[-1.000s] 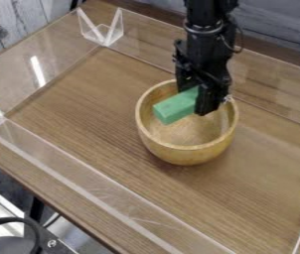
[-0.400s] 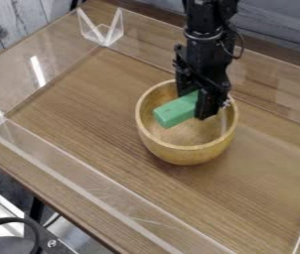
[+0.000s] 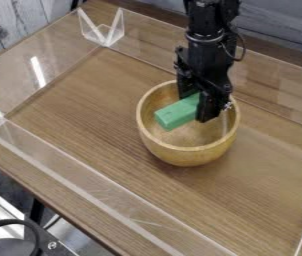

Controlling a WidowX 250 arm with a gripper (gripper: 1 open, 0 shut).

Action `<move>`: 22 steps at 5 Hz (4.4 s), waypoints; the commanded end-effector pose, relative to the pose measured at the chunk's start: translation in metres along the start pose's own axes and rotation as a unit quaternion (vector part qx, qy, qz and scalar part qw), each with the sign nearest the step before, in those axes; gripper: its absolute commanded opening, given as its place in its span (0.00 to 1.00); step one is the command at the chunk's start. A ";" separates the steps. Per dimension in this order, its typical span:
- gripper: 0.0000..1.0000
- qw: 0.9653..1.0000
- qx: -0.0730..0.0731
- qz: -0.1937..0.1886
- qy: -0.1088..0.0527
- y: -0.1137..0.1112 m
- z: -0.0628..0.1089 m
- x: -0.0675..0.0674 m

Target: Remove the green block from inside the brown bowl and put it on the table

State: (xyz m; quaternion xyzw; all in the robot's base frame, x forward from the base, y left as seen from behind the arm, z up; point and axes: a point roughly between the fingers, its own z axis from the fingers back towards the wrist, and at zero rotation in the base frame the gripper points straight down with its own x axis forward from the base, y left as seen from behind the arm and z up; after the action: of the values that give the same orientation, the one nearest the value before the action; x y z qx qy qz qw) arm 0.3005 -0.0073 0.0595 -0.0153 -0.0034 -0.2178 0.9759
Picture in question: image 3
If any black table leg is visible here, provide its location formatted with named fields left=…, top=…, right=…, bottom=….
left=29, top=199, right=45, bottom=225

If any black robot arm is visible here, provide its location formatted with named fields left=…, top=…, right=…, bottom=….
left=173, top=0, right=245, bottom=123

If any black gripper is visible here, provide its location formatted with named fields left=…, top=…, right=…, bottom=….
left=173, top=30, right=237, bottom=123

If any black metal base plate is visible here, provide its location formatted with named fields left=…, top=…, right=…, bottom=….
left=0, top=231, right=78, bottom=256

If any black cable loop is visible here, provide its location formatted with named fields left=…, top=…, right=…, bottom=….
left=0, top=219, right=43, bottom=256

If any green rectangular block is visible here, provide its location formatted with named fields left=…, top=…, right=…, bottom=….
left=153, top=94, right=198, bottom=131

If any brown wooden bowl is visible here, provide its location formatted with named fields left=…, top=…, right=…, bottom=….
left=136, top=80, right=240, bottom=167

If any clear acrylic corner bracket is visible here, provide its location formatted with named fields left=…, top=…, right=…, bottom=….
left=77, top=8, right=124, bottom=48

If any clear acrylic tray enclosure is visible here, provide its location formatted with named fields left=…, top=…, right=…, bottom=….
left=0, top=1, right=302, bottom=256

